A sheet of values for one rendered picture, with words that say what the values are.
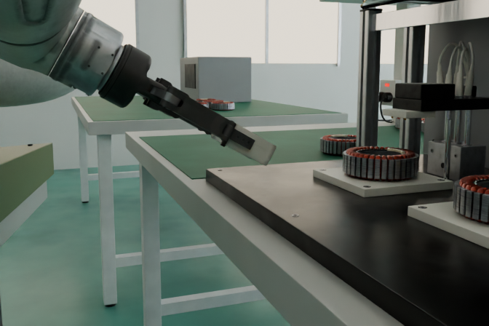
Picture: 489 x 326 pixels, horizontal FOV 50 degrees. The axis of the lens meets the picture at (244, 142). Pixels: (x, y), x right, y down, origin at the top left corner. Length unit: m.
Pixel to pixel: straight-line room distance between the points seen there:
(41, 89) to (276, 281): 0.56
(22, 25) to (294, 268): 0.33
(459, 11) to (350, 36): 5.21
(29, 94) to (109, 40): 0.33
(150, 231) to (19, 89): 0.85
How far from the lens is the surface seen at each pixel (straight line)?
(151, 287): 1.72
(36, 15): 0.48
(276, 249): 0.58
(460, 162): 0.87
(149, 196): 1.63
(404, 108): 0.84
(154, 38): 5.24
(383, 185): 0.75
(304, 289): 0.49
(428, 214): 0.62
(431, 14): 0.88
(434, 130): 1.11
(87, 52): 0.62
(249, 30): 5.50
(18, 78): 0.91
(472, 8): 0.82
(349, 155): 0.80
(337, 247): 0.53
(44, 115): 5.16
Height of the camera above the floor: 0.94
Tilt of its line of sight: 8 degrees down
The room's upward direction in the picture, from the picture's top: straight up
